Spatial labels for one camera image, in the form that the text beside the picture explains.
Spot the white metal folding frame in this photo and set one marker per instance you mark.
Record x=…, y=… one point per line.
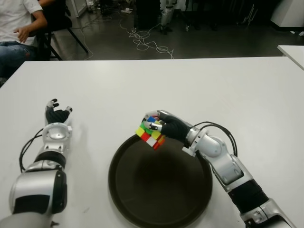
x=249, y=16

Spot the black chair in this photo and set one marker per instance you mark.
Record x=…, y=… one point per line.
x=57, y=21

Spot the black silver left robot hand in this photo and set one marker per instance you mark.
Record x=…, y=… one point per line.
x=57, y=116

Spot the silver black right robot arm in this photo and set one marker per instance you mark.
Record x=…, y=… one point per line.
x=228, y=166

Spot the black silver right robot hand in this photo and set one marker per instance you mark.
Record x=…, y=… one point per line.
x=175, y=128

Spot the white frame display cabinet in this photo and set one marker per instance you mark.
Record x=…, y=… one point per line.
x=79, y=9

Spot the white cabinet black base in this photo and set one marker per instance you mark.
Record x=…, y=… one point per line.
x=289, y=14

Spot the seated person white shirt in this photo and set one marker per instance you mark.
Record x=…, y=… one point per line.
x=16, y=19

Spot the dark brown round plate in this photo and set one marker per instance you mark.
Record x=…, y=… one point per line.
x=161, y=190

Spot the multicoloured Rubik's cube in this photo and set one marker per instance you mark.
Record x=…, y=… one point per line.
x=152, y=137

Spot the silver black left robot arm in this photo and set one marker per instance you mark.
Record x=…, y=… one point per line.
x=40, y=187

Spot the small white floor object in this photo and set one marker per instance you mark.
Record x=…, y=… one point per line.
x=301, y=33

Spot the black floor cabinet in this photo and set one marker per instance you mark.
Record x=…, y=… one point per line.
x=147, y=14

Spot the white power strip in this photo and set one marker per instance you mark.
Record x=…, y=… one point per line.
x=127, y=10

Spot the white side table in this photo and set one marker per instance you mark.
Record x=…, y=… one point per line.
x=293, y=53

